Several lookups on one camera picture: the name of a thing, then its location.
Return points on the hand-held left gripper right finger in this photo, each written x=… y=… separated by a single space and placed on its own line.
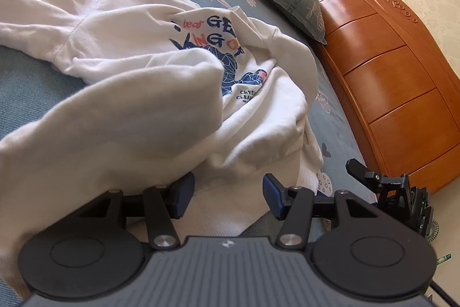
x=273 y=197

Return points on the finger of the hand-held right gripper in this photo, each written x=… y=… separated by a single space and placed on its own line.
x=355 y=168

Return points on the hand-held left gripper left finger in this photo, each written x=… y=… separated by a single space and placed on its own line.
x=181 y=197

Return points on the white printed sweatshirt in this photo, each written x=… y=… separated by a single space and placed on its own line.
x=143 y=105

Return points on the wooden headboard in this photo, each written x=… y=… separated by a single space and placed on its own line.
x=388 y=76

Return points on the green floral pillow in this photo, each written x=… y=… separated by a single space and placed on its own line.
x=294 y=1

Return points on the blue floral bed sheet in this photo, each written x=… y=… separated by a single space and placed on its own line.
x=32 y=84

